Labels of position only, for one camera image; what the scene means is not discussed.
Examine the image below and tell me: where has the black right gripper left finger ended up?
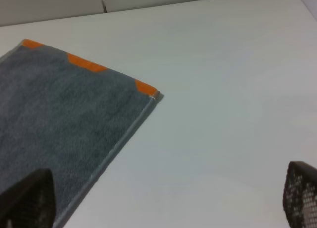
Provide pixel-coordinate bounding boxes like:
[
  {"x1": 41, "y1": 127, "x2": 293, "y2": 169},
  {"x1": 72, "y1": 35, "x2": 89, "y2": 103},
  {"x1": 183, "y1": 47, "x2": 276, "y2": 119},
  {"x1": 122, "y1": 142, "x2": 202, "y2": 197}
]
[{"x1": 0, "y1": 168, "x2": 56, "y2": 228}]

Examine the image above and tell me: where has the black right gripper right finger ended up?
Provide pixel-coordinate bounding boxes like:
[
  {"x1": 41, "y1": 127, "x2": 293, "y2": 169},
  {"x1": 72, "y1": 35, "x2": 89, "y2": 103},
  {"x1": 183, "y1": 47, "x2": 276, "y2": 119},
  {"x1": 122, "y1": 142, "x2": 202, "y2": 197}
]
[{"x1": 283, "y1": 161, "x2": 317, "y2": 228}]

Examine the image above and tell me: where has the grey towel with orange stripe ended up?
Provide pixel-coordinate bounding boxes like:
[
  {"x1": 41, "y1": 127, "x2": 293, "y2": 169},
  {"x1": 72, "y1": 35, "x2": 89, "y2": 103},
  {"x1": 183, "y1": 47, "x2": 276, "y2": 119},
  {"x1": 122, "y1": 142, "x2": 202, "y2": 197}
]
[{"x1": 0, "y1": 39, "x2": 159, "y2": 228}]

